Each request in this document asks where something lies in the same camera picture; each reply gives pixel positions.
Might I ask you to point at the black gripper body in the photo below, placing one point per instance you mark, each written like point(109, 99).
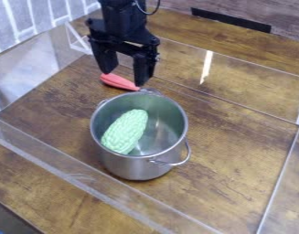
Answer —
point(120, 31)

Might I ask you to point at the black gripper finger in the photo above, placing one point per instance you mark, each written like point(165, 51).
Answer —
point(104, 59)
point(143, 67)

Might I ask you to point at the green bumpy gourd toy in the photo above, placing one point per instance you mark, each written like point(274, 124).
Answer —
point(125, 131)

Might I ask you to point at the silver steel pot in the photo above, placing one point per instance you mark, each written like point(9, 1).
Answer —
point(161, 149)

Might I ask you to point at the red toy carrot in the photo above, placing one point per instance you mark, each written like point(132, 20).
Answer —
point(119, 82)

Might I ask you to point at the black strip on wall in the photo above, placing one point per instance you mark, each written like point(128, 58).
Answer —
point(231, 20)

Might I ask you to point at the clear acrylic enclosure wall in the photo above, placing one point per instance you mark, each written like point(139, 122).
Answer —
point(234, 78)

